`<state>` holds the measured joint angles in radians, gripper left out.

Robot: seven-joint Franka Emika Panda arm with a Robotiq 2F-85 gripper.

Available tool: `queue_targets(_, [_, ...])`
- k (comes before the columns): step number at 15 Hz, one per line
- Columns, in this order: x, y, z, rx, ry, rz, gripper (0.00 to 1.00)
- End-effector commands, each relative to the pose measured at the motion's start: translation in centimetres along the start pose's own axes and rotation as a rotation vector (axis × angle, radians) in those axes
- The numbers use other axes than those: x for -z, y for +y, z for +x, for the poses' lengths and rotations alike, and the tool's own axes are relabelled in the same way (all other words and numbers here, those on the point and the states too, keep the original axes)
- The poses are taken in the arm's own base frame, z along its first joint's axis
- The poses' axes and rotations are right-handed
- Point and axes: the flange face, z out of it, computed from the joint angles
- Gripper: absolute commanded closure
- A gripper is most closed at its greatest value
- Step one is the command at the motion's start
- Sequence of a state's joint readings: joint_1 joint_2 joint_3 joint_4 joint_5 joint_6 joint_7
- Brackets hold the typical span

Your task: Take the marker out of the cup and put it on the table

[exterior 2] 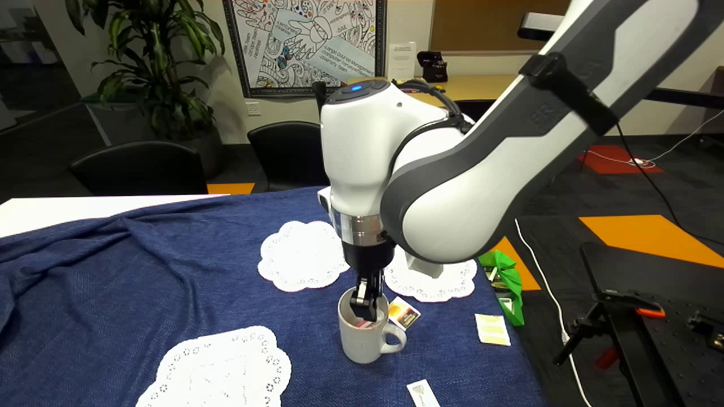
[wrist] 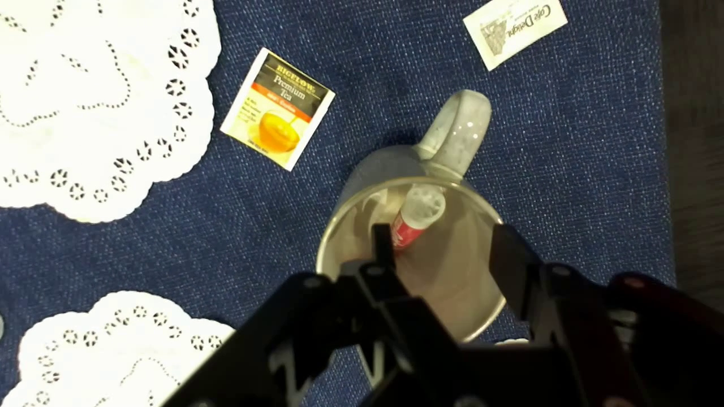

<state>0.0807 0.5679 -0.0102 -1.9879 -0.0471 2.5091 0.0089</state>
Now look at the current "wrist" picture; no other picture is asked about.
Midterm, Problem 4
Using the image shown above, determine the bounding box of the white marker with red cap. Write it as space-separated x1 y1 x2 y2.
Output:
388 182 447 254

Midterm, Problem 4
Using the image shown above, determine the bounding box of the white paper doily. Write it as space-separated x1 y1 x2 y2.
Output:
0 289 238 407
0 0 224 226

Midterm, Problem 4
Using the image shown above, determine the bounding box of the white printed sugar sachet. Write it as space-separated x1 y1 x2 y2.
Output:
460 0 569 74

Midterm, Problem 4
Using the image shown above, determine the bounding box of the orange tea bag packet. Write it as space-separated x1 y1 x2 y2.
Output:
217 44 336 174

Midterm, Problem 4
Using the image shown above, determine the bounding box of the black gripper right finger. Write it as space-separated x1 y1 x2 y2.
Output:
488 221 724 407

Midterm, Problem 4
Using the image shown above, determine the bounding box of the blue denim table cloth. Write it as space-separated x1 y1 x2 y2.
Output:
0 0 677 407

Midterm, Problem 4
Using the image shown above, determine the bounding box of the white ceramic mug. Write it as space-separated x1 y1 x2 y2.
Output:
313 88 508 348

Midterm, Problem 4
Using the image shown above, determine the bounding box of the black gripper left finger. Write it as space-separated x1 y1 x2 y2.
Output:
161 221 484 407

